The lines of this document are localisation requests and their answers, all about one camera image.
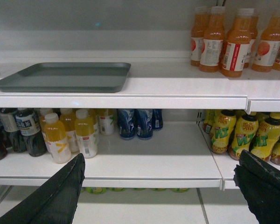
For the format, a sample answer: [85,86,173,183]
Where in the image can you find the blue drink bottle left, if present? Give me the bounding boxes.
[117,109,136,140]

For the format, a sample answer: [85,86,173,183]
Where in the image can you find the blue drink bottle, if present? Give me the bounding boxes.
[136,109,153,140]
[117,109,136,140]

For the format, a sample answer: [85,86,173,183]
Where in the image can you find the grey rectangular serving tray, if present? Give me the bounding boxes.
[0,62,131,93]

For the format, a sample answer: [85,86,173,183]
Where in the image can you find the yellow lemon tea bottle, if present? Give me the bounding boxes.
[250,112,280,162]
[228,112,259,161]
[211,109,237,154]

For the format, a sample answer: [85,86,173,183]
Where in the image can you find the yellow lemon tea bottle left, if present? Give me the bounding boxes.
[211,109,237,154]

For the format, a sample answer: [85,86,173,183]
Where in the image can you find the white middle shelf board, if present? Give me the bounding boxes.
[0,121,238,190]

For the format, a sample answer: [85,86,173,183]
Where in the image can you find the yellow lemon tea bottle middle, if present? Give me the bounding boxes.
[228,112,259,161]

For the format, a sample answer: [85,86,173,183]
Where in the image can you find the yellow white drink bottle front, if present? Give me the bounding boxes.
[44,112,71,164]

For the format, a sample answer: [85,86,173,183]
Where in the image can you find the dark tea bottle left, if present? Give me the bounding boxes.
[0,108,27,153]

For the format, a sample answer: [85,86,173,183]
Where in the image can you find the orange juice bottle white label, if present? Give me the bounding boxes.
[199,6,225,73]

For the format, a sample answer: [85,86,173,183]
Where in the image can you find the blue drink bottle right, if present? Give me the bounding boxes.
[136,109,153,140]

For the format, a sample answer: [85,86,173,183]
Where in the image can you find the yellow white drink bottle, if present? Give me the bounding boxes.
[75,109,98,158]
[44,112,71,164]

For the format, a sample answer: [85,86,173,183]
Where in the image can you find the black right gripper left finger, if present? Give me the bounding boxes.
[0,153,85,224]

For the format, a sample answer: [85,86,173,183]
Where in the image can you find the orange juice bottle rear left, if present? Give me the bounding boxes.
[190,7,208,67]

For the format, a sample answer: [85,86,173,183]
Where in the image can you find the dark tea bottle blue label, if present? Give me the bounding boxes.
[15,108,47,157]

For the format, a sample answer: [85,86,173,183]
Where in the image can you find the yellow lemon tea bottle right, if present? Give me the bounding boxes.
[250,112,280,162]

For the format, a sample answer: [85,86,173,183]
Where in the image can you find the white upper shelf board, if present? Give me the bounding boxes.
[0,62,280,112]

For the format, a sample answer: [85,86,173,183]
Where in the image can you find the white shelf board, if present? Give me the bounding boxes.
[0,121,238,190]
[0,62,280,112]

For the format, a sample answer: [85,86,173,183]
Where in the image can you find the orange juice bottle red label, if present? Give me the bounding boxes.
[221,8,254,77]

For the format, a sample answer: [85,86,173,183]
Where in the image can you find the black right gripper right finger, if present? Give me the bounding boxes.
[233,150,280,224]

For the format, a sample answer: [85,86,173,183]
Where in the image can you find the yellow white drink bottle right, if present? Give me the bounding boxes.
[75,109,98,158]

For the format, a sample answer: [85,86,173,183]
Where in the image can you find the orange juice bottle peach label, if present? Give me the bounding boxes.
[252,8,280,72]

